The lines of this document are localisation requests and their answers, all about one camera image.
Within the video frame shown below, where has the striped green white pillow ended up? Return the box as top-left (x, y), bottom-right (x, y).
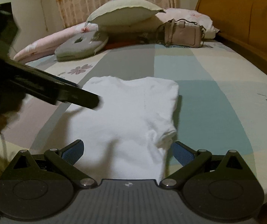
top-left (86, 0), bottom-right (164, 26)

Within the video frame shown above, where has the grey donut cushion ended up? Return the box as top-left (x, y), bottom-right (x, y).
top-left (55, 31), bottom-right (109, 62)

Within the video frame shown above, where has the pink leather handbag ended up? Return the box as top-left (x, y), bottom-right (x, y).
top-left (156, 19), bottom-right (206, 48)

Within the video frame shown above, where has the wooden headboard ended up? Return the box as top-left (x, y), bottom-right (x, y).
top-left (196, 0), bottom-right (267, 74)

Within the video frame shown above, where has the pink floral folded quilt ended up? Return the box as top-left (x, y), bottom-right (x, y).
top-left (13, 8), bottom-right (220, 63)

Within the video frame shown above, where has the white printed sweatshirt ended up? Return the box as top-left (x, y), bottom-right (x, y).
top-left (66, 76), bottom-right (179, 181)

